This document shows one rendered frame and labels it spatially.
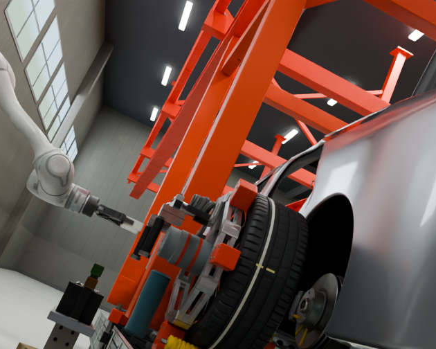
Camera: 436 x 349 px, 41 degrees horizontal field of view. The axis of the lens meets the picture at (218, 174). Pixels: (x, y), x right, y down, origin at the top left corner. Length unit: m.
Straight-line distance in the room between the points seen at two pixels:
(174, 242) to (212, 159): 0.66
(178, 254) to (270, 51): 1.25
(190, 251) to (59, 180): 0.61
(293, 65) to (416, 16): 2.55
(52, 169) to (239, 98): 1.26
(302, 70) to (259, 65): 2.94
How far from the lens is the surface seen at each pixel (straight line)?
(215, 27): 5.80
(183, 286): 2.54
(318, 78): 5.95
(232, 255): 1.98
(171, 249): 2.25
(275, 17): 3.11
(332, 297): 2.32
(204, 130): 4.85
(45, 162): 1.92
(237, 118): 2.86
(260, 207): 2.16
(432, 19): 3.55
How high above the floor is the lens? 0.58
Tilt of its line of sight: 15 degrees up
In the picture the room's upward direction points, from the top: 24 degrees clockwise
